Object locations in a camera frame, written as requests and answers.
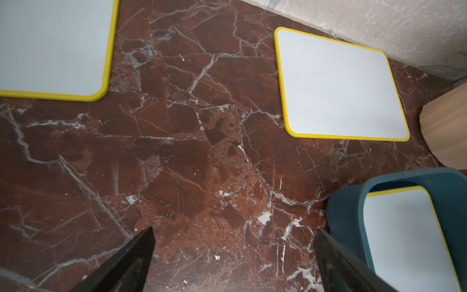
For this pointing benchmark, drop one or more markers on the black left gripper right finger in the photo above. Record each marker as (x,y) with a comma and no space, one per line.
(342,271)

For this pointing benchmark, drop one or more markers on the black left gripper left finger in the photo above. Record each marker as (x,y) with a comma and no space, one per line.
(126,271)

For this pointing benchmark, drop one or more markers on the yellow framed whiteboard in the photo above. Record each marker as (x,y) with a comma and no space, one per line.
(406,243)
(58,50)
(331,89)

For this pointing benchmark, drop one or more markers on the dark teal storage tray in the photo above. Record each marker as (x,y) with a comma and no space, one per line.
(448,190)

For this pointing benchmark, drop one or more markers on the beige flower pot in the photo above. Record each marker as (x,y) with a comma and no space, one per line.
(443,124)

